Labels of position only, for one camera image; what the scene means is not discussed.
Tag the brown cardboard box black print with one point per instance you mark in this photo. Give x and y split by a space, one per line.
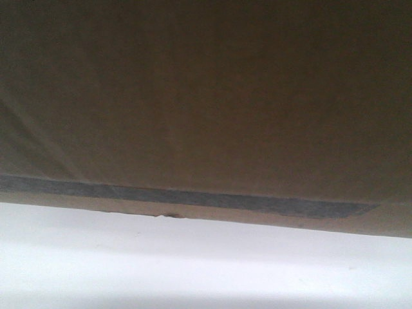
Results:
287 113

